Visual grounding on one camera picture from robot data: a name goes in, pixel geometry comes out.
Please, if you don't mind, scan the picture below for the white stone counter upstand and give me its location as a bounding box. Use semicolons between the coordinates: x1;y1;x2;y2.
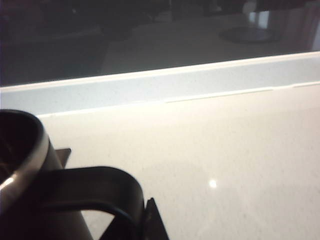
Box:
0;50;320;119

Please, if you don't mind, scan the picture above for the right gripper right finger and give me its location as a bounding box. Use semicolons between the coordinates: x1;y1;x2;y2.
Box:
100;197;171;240

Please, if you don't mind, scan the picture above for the black mug with steel rim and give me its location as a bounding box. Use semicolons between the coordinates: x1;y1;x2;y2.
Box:
0;109;146;240

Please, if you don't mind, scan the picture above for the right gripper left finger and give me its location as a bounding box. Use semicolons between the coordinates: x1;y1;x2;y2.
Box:
54;148;72;169

